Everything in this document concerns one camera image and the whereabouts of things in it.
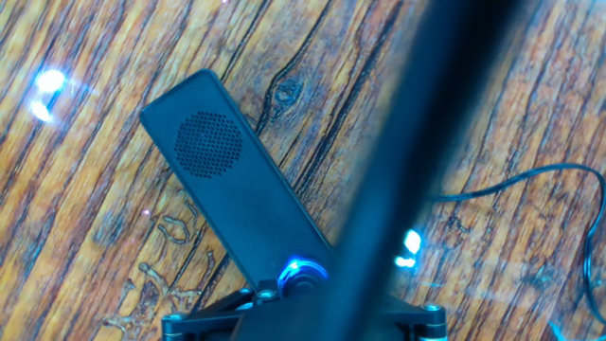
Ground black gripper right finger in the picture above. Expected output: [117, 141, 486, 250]
[378, 294, 449, 341]

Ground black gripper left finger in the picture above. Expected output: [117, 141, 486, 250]
[160, 284, 281, 341]

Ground black knob with blue ring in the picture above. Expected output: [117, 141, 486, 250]
[276, 257, 330, 298]

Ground black speaker bar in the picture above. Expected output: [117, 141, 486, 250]
[139, 68, 332, 291]

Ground wood grain table mat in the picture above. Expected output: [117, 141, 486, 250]
[0, 0, 606, 341]

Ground black camera cable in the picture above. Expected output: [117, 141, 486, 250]
[321, 0, 522, 341]

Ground thin black speaker cable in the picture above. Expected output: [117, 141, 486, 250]
[425, 163, 606, 328]

